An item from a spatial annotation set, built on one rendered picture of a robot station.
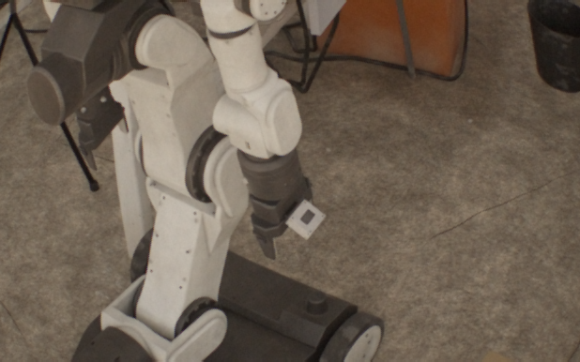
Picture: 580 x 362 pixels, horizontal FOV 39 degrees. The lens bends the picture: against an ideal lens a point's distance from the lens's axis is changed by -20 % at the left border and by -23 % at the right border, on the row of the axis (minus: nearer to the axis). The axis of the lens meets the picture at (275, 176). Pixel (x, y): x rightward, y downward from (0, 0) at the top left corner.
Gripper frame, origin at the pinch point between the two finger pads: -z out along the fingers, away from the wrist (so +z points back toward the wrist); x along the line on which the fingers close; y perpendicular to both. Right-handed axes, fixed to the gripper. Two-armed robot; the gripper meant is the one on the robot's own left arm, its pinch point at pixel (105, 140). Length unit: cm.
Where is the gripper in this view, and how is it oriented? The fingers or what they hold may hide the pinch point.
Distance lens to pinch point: 192.8
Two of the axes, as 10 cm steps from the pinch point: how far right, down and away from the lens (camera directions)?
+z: -1.8, -6.5, -7.3
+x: 5.7, -6.8, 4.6
